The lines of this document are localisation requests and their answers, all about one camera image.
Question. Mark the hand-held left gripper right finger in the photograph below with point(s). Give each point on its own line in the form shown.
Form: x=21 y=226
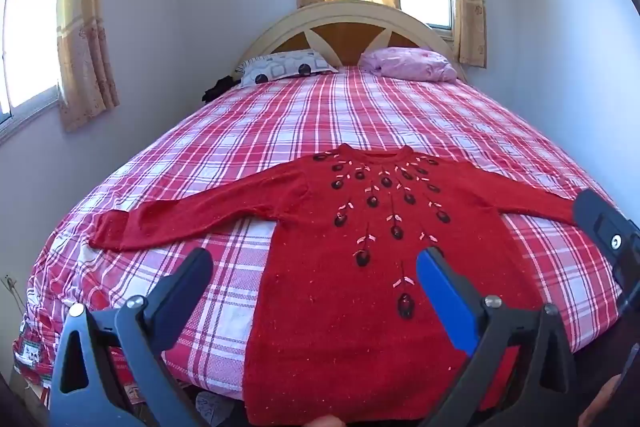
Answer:
x=440 y=297

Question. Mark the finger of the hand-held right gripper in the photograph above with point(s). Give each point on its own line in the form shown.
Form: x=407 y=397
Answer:
x=595 y=214

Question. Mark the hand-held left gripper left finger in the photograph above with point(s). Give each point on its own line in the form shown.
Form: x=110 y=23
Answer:
x=192 y=272

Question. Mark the red embroidered sweater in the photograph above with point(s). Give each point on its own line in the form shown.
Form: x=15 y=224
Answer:
x=350 y=307

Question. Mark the person's right hand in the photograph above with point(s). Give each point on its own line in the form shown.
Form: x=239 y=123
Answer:
x=602 y=402

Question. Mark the bed with red plaid blanket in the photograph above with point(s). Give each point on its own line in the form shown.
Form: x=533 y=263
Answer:
x=280 y=117

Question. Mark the printed bed skirt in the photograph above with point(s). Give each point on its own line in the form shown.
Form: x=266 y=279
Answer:
x=31 y=352

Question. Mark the dark cloth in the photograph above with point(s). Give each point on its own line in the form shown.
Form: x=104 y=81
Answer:
x=217 y=89

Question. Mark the grey patterned pillow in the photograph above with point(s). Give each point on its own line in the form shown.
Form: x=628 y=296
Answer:
x=285 y=67

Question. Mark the pink pillow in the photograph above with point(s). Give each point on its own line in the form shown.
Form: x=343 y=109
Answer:
x=410 y=63

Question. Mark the cream and wood headboard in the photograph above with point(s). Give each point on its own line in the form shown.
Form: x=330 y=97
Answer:
x=345 y=32

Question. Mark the side window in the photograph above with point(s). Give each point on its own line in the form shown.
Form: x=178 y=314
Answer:
x=30 y=32

